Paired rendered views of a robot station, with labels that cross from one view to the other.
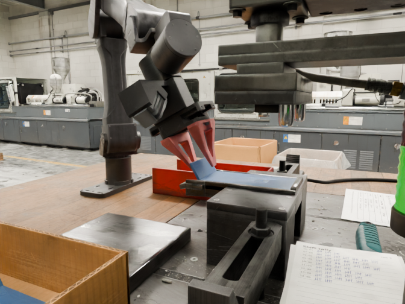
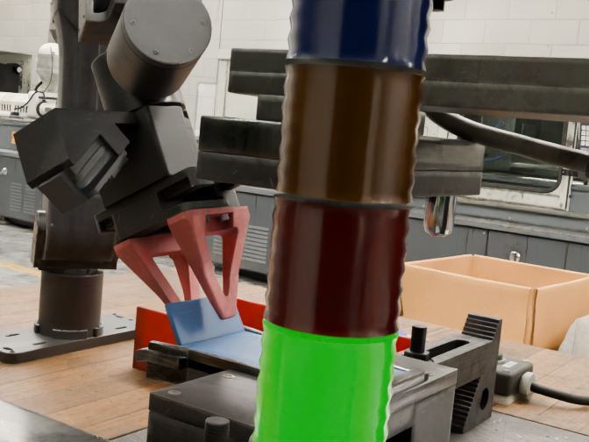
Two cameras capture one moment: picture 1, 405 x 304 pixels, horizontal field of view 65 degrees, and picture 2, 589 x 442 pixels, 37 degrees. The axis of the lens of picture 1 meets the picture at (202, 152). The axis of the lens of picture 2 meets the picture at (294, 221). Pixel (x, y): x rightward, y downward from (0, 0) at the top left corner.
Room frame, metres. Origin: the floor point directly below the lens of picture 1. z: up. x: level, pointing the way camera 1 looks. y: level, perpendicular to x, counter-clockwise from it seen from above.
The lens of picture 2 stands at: (-0.07, -0.15, 1.14)
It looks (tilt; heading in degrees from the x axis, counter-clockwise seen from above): 6 degrees down; 9
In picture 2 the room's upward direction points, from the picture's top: 5 degrees clockwise
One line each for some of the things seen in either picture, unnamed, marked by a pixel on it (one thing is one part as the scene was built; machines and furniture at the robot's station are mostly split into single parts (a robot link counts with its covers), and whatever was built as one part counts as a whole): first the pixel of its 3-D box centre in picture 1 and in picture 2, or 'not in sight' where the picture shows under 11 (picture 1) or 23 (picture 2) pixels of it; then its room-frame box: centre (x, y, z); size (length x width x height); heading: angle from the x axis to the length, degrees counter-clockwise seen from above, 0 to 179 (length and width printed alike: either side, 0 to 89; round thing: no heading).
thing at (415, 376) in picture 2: (296, 190); (392, 401); (0.45, -0.14, 0.98); 0.07 x 0.01 x 0.03; 156
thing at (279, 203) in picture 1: (264, 189); (318, 387); (0.45, -0.09, 0.98); 0.20 x 0.10 x 0.01; 156
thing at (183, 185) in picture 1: (204, 186); (187, 362); (0.47, 0.00, 0.98); 0.07 x 0.02 x 0.01; 66
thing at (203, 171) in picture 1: (243, 172); (286, 340); (0.48, -0.06, 1.00); 0.15 x 0.07 x 0.03; 66
